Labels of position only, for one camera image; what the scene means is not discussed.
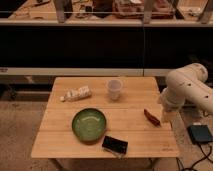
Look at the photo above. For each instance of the black power adapter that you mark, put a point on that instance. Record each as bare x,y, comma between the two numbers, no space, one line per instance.
200,134

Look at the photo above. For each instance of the wooden folding table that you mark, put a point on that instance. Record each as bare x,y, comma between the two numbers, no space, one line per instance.
125,120

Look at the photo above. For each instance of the black rectangular box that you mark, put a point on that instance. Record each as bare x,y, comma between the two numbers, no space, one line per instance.
115,145

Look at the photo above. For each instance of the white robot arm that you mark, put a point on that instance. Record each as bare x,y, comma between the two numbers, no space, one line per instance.
186,83

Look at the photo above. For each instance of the green ceramic bowl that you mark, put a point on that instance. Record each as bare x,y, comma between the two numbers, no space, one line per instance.
89,125

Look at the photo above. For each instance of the white ceramic cup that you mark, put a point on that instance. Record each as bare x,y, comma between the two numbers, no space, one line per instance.
114,87

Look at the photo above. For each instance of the brown wooden stick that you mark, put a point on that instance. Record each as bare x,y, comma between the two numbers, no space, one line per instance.
151,118

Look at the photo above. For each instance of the white tube bottle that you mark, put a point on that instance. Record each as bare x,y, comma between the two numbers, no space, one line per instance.
76,94

